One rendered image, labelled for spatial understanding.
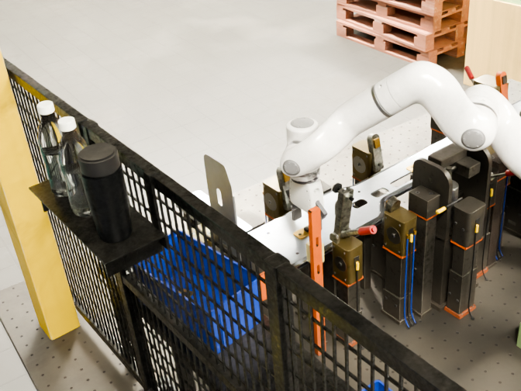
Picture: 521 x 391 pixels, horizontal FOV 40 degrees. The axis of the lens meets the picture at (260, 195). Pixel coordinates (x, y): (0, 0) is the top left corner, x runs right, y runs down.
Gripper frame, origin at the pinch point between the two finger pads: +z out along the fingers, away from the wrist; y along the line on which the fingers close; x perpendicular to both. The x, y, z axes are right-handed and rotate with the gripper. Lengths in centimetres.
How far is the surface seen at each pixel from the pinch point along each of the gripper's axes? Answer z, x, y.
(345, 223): -7.4, -0.2, -15.7
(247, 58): 104, -208, 322
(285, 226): 3.2, 2.9, 6.2
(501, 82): -4, -104, 13
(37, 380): 33, 77, 30
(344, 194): -18.1, 1.4, -17.3
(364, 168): 4.9, -37.8, 15.3
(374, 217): 3.2, -18.5, -8.5
